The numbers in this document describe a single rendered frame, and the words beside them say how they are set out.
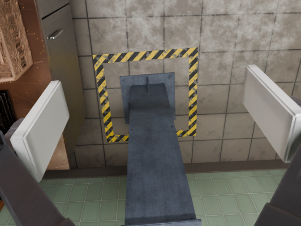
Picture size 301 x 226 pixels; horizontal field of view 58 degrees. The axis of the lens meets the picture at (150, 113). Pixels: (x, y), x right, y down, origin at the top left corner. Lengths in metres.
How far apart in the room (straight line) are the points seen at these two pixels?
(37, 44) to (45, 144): 0.85
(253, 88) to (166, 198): 0.70
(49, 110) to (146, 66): 1.42
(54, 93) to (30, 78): 0.87
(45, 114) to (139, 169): 0.81
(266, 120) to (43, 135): 0.13
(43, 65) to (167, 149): 0.54
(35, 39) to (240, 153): 1.51
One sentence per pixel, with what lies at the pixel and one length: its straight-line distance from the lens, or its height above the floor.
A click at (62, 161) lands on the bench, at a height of 0.58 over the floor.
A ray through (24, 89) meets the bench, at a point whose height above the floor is 0.58.
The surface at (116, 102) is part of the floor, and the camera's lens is 1.67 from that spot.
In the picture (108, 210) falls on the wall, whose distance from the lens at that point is 1.69.
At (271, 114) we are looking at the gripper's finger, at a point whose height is 1.36.
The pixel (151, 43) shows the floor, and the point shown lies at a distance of 1.54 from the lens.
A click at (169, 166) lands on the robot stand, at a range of 0.97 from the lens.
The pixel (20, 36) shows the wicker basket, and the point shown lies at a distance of 0.97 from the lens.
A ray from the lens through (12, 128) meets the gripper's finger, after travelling 0.17.
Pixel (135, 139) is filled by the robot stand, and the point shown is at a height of 0.57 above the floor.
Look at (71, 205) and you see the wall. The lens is 1.76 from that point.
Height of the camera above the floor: 1.49
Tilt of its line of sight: 61 degrees down
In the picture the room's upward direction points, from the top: 175 degrees clockwise
